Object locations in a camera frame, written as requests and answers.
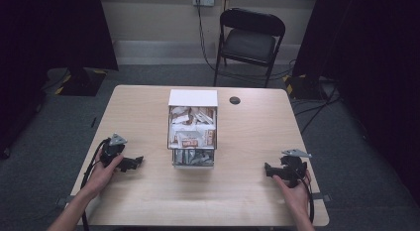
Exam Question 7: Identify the large clear drawer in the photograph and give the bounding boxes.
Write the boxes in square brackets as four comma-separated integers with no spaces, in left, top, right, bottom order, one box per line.
[166,105,219,151]

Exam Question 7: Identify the black curtain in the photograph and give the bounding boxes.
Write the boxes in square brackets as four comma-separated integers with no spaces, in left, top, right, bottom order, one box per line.
[291,0,420,205]
[0,0,120,160]

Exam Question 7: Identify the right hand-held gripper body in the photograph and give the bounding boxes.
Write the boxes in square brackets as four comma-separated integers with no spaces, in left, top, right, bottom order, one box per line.
[279,148,313,189]

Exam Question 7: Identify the pile of silver packets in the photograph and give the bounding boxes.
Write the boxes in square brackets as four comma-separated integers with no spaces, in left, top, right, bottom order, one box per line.
[173,149,214,166]

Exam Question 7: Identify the small clear drawer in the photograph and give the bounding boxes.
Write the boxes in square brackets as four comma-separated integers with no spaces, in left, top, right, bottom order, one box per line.
[171,148,216,170]

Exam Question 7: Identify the person's right hand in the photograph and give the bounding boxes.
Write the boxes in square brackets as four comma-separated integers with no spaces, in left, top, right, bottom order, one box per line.
[271,169,313,219]

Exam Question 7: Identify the grey table clamp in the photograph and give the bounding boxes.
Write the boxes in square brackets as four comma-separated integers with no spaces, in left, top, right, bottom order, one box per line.
[54,195,71,208]
[311,192,332,202]

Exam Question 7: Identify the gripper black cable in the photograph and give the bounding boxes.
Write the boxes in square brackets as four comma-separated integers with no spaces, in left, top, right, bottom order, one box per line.
[79,137,112,231]
[286,158,315,224]

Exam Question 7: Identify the black floor cables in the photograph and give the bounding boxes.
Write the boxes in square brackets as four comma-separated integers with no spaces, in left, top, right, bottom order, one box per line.
[290,81,346,136]

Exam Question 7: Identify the black stand base yellow tape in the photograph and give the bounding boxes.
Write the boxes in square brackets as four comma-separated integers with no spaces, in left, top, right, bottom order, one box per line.
[53,66,109,97]
[281,72,331,101]

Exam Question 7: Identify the person's left hand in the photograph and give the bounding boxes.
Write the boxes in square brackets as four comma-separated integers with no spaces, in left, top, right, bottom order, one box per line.
[81,153,125,199]

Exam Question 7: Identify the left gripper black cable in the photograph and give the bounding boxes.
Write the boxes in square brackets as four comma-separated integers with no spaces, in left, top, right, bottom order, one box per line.
[79,137,112,231]

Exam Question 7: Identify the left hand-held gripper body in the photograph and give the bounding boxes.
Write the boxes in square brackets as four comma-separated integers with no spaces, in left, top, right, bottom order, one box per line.
[99,133,129,169]

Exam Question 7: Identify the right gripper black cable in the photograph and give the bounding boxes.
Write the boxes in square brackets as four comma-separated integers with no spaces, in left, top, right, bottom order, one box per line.
[286,158,315,224]

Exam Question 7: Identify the pile of white brown packets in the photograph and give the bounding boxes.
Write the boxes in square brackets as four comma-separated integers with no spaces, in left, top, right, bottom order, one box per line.
[168,106,218,149]

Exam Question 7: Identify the black folding chair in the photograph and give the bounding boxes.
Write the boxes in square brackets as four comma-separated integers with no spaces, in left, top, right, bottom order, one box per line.
[212,7,287,89]

